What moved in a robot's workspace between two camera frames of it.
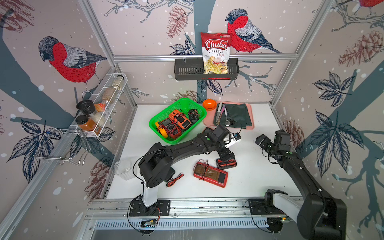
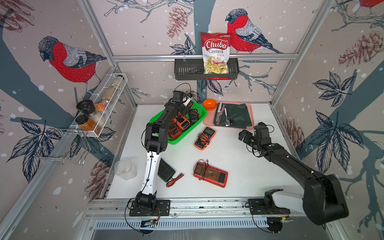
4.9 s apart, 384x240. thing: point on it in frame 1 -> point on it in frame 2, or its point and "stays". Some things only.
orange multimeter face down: [182, 121] stays
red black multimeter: [174, 131] stays
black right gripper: [264, 142] -> [248, 135]
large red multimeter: [204, 172] stays
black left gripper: [223, 155] -> [186, 109]
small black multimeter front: [194, 115] stays
